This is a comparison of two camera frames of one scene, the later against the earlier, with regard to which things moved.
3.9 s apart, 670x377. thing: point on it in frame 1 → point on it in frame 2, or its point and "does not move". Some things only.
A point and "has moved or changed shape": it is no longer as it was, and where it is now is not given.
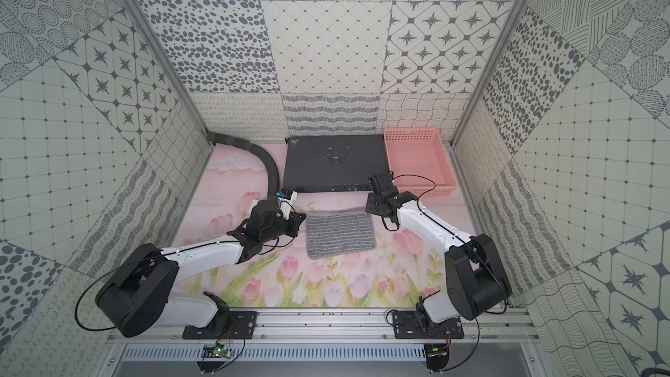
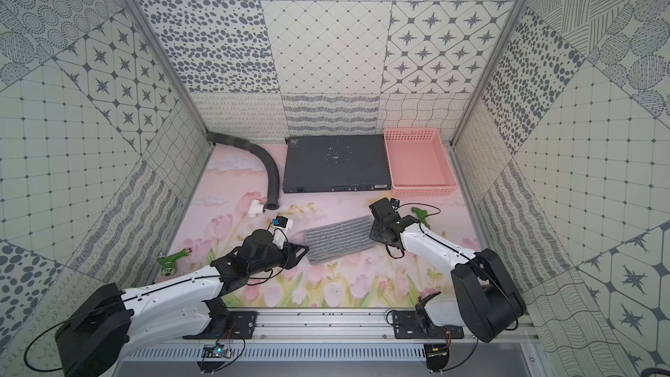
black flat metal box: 332,163 does not move
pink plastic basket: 419,161 does not move
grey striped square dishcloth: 338,231 has moved or changed shape
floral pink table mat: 406,270 does not move
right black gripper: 370,206 → 373,233
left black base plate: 232,325 does not move
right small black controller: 437,355 does not move
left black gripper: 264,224 → 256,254
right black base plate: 409,325 does not move
